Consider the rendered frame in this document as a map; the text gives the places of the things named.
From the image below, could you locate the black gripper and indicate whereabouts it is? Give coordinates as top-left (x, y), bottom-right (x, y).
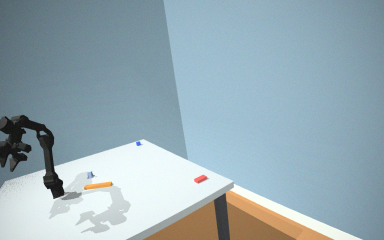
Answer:
top-left (0, 136), bottom-right (28, 172)

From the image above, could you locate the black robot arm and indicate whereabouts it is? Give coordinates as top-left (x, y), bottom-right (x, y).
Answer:
top-left (0, 115), bottom-right (65, 199)

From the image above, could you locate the orange bar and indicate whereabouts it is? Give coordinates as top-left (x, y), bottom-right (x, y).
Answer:
top-left (84, 181), bottom-right (112, 190)

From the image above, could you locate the red rectangular block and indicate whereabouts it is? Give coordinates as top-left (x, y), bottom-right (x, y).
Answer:
top-left (194, 174), bottom-right (207, 183)

